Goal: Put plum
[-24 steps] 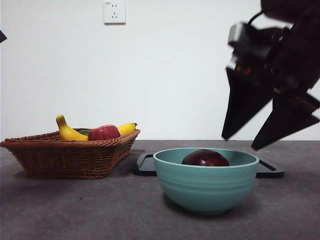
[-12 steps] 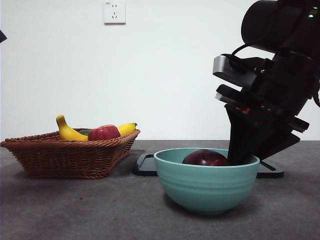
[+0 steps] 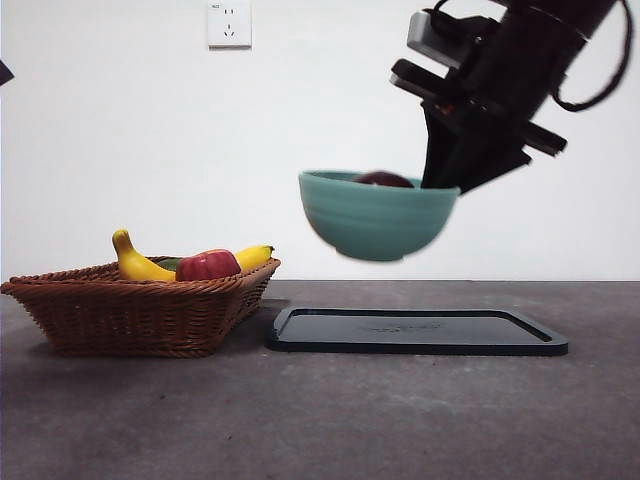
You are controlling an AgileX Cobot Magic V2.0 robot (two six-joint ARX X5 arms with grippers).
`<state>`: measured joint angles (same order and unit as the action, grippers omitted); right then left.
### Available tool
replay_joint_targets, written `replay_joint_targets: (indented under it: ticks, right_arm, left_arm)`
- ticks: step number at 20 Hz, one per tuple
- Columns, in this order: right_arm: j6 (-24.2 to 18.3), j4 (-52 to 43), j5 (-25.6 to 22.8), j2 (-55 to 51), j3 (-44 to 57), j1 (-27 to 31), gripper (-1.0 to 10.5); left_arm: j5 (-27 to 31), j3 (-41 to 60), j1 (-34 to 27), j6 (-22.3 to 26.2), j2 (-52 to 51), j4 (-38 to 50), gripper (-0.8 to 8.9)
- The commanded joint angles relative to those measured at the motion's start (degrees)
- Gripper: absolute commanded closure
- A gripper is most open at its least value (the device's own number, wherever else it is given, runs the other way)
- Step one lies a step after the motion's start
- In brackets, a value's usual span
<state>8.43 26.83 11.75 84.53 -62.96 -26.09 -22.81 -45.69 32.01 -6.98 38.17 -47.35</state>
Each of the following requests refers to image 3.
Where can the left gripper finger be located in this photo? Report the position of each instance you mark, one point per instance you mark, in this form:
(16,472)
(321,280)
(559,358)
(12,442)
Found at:
(4,74)

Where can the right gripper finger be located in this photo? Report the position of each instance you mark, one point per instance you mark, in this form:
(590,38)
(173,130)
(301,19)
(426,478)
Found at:
(435,150)
(490,165)

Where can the dark purple plum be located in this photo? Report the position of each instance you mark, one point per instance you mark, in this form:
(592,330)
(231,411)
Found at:
(382,179)

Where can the teal bowl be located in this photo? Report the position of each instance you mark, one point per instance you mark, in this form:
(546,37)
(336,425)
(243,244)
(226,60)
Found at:
(375,220)

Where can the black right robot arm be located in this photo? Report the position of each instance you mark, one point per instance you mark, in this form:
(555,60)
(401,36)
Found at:
(550,30)

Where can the black rectangular tray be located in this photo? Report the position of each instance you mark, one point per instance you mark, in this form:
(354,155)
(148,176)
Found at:
(400,332)

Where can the yellow banana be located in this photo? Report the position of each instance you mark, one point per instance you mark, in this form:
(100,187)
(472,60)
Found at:
(135,265)

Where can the green avocado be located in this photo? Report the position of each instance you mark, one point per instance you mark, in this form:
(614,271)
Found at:
(167,263)

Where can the red apple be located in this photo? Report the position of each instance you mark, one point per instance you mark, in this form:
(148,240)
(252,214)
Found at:
(207,265)

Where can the brown wicker basket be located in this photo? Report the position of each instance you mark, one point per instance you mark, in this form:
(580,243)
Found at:
(125,320)

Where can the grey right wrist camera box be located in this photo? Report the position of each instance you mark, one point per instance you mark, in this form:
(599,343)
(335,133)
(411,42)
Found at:
(425,32)

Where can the white wall socket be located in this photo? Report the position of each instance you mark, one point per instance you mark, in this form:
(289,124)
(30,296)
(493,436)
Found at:
(229,25)

